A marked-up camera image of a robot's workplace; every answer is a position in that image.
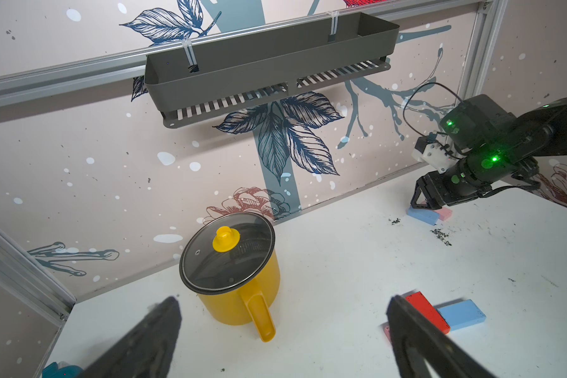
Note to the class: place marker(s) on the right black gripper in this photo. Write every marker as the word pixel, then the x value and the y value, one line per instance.
pixel 464 182

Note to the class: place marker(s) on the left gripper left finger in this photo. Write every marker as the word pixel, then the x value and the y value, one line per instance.
pixel 147 350

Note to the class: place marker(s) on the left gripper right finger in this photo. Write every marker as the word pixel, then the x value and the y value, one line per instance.
pixel 420 347

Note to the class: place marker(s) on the pink block cluster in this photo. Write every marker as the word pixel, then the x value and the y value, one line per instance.
pixel 387 332

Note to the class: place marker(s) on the red block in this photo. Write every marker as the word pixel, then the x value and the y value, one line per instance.
pixel 426 309

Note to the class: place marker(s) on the blue block cluster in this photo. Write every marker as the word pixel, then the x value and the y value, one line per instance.
pixel 462 314

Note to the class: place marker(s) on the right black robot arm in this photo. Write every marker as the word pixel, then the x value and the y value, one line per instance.
pixel 494 144

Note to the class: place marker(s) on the teal lid jar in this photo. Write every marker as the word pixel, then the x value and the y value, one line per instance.
pixel 56 370

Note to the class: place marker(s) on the glass lid yellow knob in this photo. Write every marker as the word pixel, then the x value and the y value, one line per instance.
pixel 227 253

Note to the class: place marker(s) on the black hanging shelf basket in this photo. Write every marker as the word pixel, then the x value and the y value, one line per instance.
pixel 223 74

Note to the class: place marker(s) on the yellow pot with handle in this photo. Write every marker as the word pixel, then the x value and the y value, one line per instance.
pixel 250 303

